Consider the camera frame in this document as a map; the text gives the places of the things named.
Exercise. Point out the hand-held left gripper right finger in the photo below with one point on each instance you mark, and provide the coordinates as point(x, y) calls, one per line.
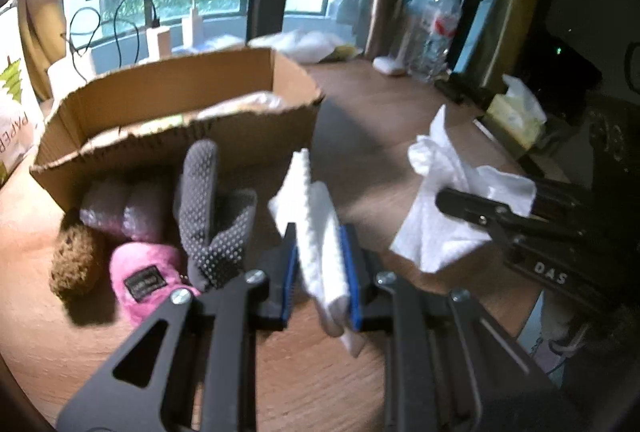
point(350, 279)

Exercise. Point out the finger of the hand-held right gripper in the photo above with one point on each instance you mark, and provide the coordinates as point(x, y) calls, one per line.
point(562, 199)
point(470, 207)

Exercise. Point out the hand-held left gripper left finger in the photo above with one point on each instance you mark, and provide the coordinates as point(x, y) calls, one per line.
point(289, 273)

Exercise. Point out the white tissue paper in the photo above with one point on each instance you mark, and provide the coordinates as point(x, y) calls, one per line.
point(440, 222)

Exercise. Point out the white cloth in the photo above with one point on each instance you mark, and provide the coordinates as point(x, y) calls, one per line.
point(320, 242)

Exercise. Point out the grey dotted sock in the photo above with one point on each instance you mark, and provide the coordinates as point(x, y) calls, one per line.
point(200, 192)

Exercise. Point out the pink plush pouch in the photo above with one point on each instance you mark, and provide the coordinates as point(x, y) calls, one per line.
point(145, 262)

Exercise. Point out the bubble wrap piece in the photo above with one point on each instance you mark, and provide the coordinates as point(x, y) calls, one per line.
point(130, 212)

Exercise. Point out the brown loofah sponge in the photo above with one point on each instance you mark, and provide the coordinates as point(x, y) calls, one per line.
point(75, 262)

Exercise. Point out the cardboard box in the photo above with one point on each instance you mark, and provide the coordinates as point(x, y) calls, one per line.
point(150, 81)

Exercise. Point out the white sneaker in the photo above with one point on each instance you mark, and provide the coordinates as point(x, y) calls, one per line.
point(560, 327)

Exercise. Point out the yellow tissue box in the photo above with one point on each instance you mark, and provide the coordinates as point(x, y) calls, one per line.
point(515, 116)

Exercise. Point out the small white packet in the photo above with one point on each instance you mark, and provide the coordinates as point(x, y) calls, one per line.
point(390, 65)

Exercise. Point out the clear water bottle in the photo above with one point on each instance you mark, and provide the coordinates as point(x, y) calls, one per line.
point(437, 36)

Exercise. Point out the metal thermos cup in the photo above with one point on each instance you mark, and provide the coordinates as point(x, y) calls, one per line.
point(382, 21)

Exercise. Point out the white plastic bag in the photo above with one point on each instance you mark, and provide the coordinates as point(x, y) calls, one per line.
point(305, 44)

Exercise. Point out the white charger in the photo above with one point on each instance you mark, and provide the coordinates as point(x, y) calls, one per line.
point(158, 41)
point(191, 26)

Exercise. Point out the white desk lamp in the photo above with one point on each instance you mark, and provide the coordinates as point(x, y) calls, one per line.
point(70, 74)

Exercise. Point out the white paper bag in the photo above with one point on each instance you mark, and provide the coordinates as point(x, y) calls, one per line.
point(15, 111)

